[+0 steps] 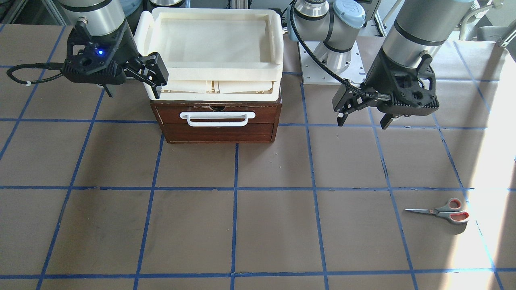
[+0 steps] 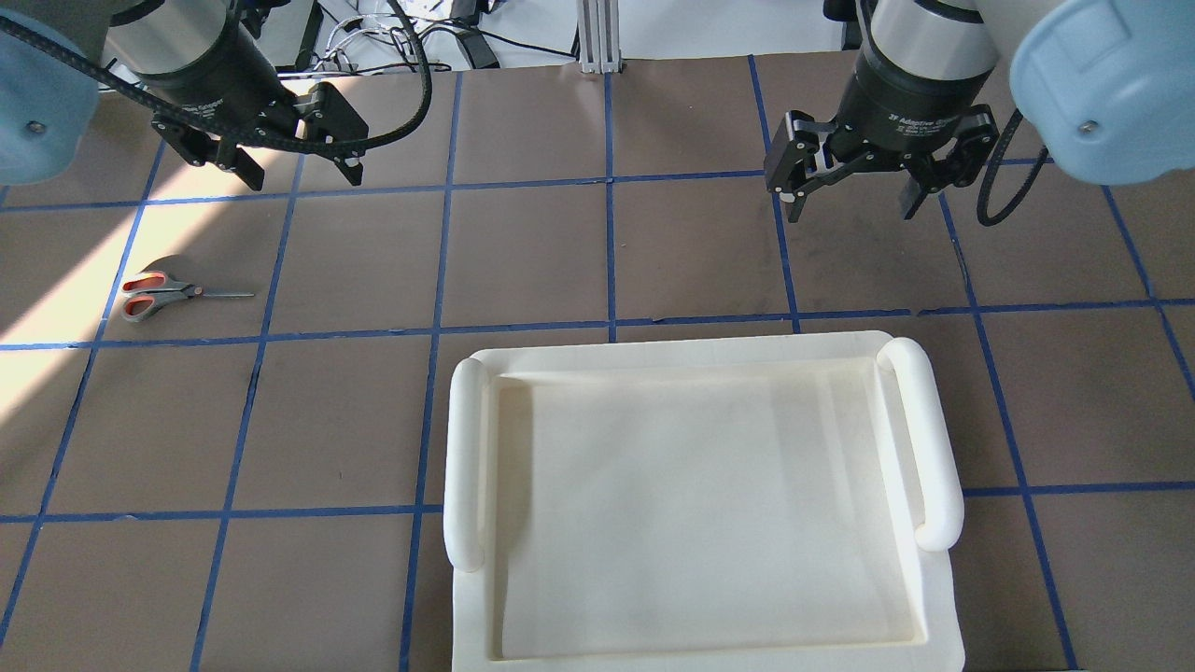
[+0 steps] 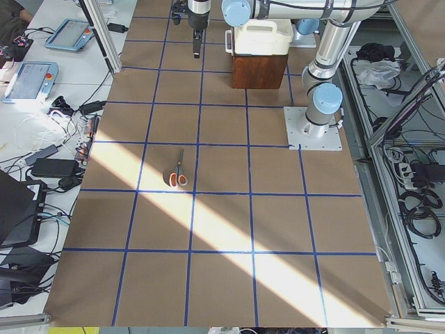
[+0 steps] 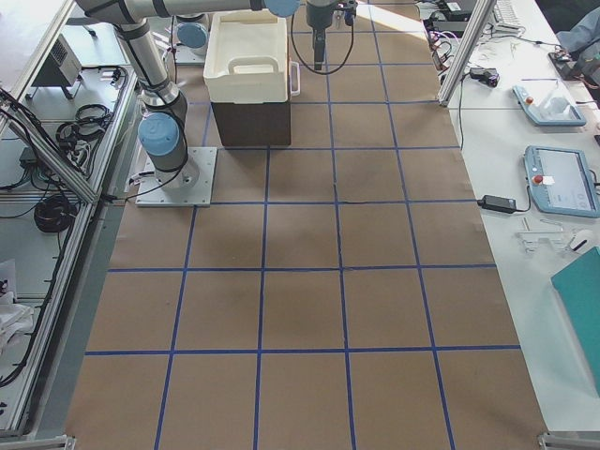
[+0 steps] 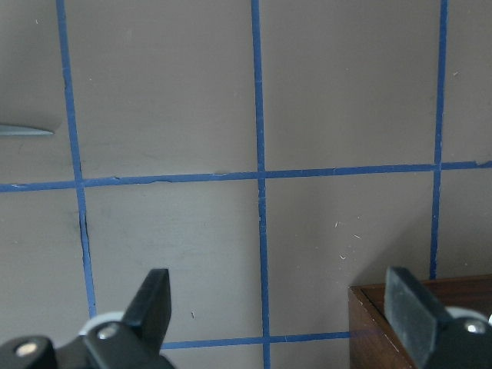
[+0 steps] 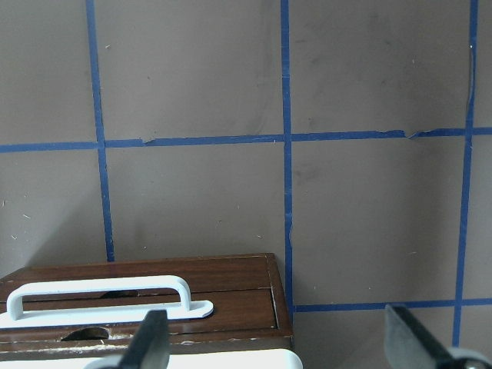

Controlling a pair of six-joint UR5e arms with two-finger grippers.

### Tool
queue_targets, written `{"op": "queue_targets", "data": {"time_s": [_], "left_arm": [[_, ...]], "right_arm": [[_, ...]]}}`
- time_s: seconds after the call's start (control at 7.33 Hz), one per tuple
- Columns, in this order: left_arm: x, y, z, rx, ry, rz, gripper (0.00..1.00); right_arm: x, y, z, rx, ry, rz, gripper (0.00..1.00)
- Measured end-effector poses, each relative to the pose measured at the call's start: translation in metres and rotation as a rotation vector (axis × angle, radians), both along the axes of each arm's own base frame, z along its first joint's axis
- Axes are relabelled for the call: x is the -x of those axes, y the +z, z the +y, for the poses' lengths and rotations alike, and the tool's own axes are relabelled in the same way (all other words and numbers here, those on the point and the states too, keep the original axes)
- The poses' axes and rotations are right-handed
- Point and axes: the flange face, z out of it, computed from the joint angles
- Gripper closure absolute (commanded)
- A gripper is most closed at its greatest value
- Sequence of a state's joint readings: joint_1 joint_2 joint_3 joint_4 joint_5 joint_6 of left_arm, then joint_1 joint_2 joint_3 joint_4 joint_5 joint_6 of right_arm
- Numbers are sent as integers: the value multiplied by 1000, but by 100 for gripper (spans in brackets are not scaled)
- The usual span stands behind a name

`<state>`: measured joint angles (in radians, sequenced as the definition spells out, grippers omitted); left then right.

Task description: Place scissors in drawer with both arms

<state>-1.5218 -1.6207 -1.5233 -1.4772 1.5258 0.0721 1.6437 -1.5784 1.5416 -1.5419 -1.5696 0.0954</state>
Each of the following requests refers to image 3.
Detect white drawer handle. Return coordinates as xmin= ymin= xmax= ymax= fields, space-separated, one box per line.
xmin=225 ymin=29 xmax=233 ymax=55

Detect black laptop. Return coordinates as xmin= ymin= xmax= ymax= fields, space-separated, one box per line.
xmin=1 ymin=171 xmax=47 ymax=248

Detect blue teach pendant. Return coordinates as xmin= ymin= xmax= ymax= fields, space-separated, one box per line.
xmin=44 ymin=19 xmax=94 ymax=51
xmin=1 ymin=61 xmax=58 ymax=104

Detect blue teach pendant far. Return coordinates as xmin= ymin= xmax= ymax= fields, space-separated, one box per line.
xmin=44 ymin=19 xmax=94 ymax=51

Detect brown wooden drawer cabinet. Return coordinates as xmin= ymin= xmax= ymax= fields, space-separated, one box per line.
xmin=232 ymin=55 xmax=289 ymax=89

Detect aluminium frame post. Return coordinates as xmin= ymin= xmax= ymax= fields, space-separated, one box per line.
xmin=79 ymin=0 xmax=122 ymax=75

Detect white plastic tray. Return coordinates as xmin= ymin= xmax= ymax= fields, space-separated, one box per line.
xmin=234 ymin=19 xmax=293 ymax=56

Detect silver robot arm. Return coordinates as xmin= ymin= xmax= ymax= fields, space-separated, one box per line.
xmin=221 ymin=1 xmax=385 ymax=138

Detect blue teach pendant near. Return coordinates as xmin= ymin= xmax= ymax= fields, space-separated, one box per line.
xmin=1 ymin=61 xmax=58 ymax=104

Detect grey orange scissors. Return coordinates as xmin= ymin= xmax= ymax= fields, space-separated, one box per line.
xmin=169 ymin=148 xmax=188 ymax=188

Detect black white cloth pile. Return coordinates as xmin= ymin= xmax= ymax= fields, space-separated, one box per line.
xmin=356 ymin=42 xmax=401 ymax=90

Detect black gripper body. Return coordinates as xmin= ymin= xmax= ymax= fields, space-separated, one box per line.
xmin=187 ymin=0 xmax=211 ymax=30

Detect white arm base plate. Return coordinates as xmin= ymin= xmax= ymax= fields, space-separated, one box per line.
xmin=284 ymin=106 xmax=343 ymax=151

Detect black power adapter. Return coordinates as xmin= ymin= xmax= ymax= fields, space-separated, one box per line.
xmin=31 ymin=158 xmax=79 ymax=178

